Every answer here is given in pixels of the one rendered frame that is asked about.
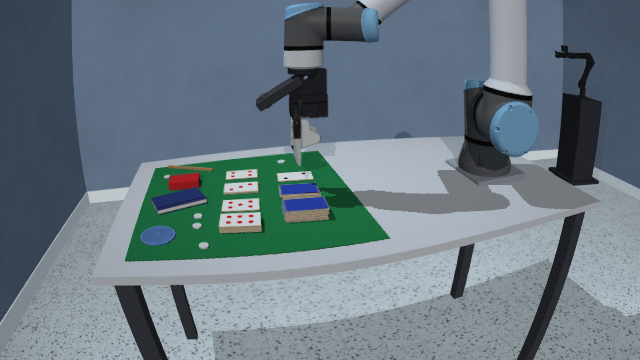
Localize blue round disc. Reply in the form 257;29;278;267
140;226;176;246

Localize green felt mat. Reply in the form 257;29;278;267
125;151;390;262

